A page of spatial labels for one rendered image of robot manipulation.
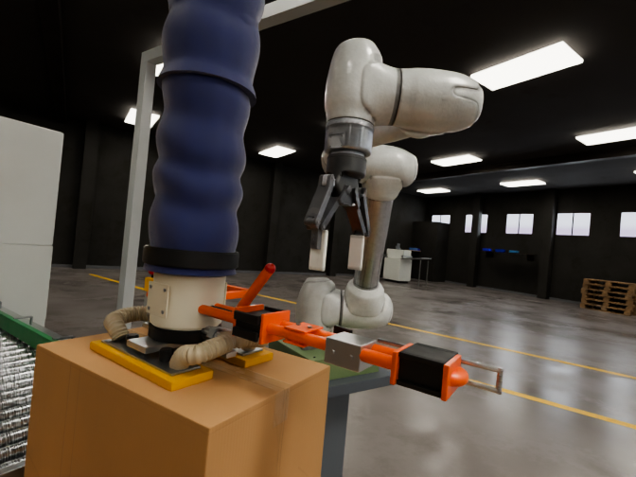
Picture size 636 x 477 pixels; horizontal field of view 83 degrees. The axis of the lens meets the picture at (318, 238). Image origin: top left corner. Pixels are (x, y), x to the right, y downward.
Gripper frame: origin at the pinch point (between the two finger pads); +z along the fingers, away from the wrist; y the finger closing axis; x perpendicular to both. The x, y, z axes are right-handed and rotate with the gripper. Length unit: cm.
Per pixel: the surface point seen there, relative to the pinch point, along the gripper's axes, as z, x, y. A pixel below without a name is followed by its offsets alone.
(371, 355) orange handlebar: 13.7, 10.3, 4.2
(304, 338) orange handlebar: 13.9, -3.1, 4.3
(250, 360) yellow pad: 25.3, -24.7, -5.0
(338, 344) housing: 13.2, 4.2, 4.4
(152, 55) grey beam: -194, -349, -151
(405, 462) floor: 121, -35, -156
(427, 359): 11.8, 19.4, 4.9
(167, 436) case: 31.6, -18.8, 19.6
